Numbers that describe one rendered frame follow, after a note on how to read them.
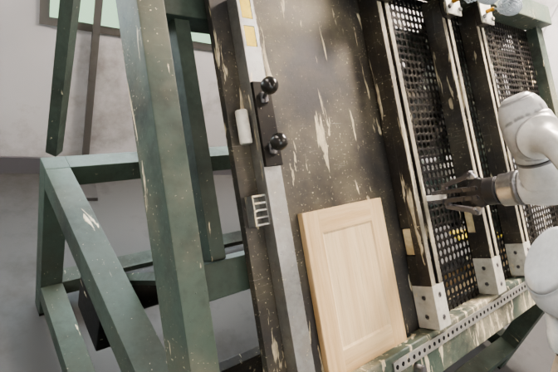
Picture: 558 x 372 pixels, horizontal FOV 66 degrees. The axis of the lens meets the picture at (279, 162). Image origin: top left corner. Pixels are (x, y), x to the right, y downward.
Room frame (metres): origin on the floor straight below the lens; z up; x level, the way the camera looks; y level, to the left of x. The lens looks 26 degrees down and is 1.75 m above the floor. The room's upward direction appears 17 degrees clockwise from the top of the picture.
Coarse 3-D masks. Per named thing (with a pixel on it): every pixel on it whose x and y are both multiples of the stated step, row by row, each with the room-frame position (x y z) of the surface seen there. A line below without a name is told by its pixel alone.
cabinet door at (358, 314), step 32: (320, 224) 0.93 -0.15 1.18; (352, 224) 1.00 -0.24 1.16; (384, 224) 1.09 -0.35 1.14; (320, 256) 0.88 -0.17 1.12; (352, 256) 0.95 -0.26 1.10; (384, 256) 1.03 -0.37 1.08; (320, 288) 0.83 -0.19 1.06; (352, 288) 0.90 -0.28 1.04; (384, 288) 0.97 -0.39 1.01; (320, 320) 0.79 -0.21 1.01; (352, 320) 0.85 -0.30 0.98; (384, 320) 0.92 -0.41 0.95; (352, 352) 0.80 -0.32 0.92; (384, 352) 0.87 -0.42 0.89
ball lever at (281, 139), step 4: (272, 136) 0.81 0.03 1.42; (276, 136) 0.81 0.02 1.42; (280, 136) 0.81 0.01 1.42; (284, 136) 0.81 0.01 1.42; (272, 140) 0.81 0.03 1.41; (276, 140) 0.80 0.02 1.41; (280, 140) 0.80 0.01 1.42; (284, 140) 0.81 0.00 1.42; (268, 144) 0.90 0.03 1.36; (272, 144) 0.80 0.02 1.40; (276, 144) 0.80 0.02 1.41; (280, 144) 0.80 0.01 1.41; (284, 144) 0.81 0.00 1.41; (268, 148) 0.90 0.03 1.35; (272, 148) 0.88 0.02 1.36; (276, 148) 0.80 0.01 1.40; (280, 148) 0.80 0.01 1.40; (284, 148) 0.81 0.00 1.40; (272, 152) 0.89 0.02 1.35; (276, 152) 0.90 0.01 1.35
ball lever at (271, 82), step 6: (264, 78) 0.87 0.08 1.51; (270, 78) 0.87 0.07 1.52; (264, 84) 0.86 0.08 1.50; (270, 84) 0.86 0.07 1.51; (276, 84) 0.86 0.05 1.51; (264, 90) 0.86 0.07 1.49; (270, 90) 0.86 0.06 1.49; (276, 90) 0.87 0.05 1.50; (264, 96) 0.93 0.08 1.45; (264, 102) 0.95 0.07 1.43
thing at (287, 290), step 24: (240, 24) 1.03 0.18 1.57; (240, 48) 1.01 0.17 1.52; (240, 72) 1.00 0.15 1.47; (264, 72) 1.01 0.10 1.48; (264, 168) 0.87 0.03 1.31; (264, 192) 0.86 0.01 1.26; (288, 216) 0.85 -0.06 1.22; (288, 240) 0.82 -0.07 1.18; (288, 264) 0.79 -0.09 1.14; (288, 288) 0.76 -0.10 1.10; (288, 312) 0.73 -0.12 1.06; (288, 336) 0.71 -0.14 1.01; (288, 360) 0.69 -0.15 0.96; (312, 360) 0.70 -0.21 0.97
